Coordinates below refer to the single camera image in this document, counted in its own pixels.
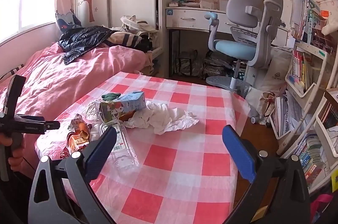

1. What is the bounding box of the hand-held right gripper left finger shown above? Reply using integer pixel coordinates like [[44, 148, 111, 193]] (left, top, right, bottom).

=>
[[28, 126, 117, 224]]

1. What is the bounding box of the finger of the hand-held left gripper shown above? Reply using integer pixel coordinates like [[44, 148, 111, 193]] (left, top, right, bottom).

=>
[[14, 114, 61, 135]]

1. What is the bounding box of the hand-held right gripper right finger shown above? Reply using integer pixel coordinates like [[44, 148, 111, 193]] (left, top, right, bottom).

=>
[[222, 125, 311, 224]]

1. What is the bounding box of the white tissue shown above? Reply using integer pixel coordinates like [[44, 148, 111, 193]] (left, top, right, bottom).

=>
[[124, 100, 199, 135]]

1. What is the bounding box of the person's left hand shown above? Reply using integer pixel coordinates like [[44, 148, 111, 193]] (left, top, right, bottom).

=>
[[7, 134, 26, 170]]

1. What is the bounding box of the clear plastic bottle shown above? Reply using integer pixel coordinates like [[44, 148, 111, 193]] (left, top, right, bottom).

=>
[[99, 120, 139, 169]]

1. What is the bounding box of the orange snack wrapper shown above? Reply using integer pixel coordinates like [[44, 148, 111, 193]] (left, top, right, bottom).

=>
[[60, 134, 90, 160]]

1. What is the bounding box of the white red printed wrapper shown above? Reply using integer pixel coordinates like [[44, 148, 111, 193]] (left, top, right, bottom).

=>
[[69, 114, 85, 133]]

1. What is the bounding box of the white crumpled paper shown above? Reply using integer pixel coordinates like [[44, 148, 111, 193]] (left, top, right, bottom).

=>
[[84, 100, 106, 121]]

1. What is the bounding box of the pink blanket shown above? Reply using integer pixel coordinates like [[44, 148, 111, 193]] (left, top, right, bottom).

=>
[[0, 42, 154, 177]]

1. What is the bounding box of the blue green milk carton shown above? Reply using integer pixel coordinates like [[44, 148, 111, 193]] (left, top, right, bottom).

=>
[[100, 91, 146, 120]]

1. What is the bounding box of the pink white checked tablecloth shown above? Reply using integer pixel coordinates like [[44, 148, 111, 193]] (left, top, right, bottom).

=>
[[34, 71, 251, 224]]

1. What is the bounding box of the row of colourful books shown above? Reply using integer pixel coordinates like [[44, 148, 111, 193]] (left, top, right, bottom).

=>
[[293, 132, 326, 182]]

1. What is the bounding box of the black jacket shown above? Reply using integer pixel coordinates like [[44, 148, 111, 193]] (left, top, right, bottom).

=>
[[58, 26, 117, 65]]

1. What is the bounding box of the white paper bag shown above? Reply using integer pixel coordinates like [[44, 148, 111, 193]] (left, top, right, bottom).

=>
[[253, 48, 291, 94]]

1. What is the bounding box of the white bookshelf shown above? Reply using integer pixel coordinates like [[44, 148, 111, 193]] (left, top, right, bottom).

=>
[[277, 89, 338, 195], [269, 39, 330, 140]]

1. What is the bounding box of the pink bag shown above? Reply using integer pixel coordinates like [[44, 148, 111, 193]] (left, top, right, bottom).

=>
[[310, 194, 334, 222]]

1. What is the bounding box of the row of thin books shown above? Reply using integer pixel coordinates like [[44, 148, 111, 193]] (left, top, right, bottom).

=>
[[292, 50, 313, 92]]

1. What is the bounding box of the striped cloth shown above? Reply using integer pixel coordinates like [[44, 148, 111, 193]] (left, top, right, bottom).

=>
[[106, 31, 143, 50]]

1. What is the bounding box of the beige bag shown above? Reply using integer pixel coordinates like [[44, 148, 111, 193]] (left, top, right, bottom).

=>
[[120, 15, 159, 37]]

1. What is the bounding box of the white desk with drawer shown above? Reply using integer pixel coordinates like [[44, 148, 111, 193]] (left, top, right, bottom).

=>
[[165, 6, 291, 79]]

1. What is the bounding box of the grey blue desk chair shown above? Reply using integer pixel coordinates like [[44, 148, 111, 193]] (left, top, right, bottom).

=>
[[204, 0, 284, 91]]

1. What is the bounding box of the stack of standing books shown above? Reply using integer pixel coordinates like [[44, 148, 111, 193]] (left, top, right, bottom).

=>
[[290, 0, 321, 42]]

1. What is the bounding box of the white bag with red handles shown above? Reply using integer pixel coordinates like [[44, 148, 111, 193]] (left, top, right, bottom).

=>
[[245, 87, 278, 125]]

